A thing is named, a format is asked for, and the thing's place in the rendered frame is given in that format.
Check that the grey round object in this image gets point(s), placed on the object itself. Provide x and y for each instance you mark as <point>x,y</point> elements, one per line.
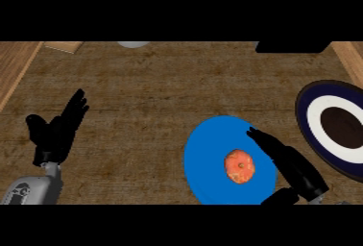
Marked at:
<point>133,44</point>

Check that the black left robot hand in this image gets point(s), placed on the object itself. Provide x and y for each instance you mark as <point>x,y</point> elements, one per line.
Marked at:
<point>59,134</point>

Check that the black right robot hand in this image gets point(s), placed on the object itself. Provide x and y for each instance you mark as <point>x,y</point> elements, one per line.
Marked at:
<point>293,165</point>

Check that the black appliance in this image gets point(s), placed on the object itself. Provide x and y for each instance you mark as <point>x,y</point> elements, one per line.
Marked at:
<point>293,46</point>

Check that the blue plate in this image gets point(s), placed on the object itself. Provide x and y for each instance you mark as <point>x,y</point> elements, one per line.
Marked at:
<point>214,160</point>

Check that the pale wooden block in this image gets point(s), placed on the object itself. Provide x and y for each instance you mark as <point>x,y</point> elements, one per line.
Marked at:
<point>64,46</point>

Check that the orange squash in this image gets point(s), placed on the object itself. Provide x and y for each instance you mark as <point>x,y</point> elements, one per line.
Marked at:
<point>239,166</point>

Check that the navy white brown plate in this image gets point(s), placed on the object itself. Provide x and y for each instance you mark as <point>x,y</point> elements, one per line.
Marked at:
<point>338,125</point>

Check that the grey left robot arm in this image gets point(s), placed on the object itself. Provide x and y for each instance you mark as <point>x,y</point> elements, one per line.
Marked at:
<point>36,189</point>

